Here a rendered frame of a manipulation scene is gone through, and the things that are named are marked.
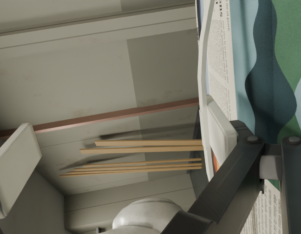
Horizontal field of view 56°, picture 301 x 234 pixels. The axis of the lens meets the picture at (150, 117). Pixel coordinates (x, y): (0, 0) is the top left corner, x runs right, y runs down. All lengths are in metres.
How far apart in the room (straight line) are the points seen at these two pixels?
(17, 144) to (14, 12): 3.02
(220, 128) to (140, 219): 0.35
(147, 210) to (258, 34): 0.38
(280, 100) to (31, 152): 0.17
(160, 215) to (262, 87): 0.35
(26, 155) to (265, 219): 0.17
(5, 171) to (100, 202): 7.48
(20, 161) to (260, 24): 0.17
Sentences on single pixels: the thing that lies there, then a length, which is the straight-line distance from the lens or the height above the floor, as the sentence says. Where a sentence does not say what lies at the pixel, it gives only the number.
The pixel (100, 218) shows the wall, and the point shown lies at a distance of 7.56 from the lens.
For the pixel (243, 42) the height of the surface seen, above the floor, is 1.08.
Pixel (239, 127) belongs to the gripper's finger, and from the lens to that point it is 0.18.
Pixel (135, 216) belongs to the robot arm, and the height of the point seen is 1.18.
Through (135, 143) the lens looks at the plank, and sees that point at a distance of 4.97.
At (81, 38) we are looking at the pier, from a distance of 3.22.
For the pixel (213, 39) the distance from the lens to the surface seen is 0.27.
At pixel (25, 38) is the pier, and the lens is 3.27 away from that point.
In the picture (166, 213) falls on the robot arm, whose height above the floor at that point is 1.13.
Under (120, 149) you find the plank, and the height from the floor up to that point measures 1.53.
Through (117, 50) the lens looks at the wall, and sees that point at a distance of 3.50.
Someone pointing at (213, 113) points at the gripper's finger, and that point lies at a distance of 0.18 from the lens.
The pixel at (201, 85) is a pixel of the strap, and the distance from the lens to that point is 0.19.
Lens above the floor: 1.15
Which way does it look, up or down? 3 degrees down
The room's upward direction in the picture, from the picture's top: 100 degrees counter-clockwise
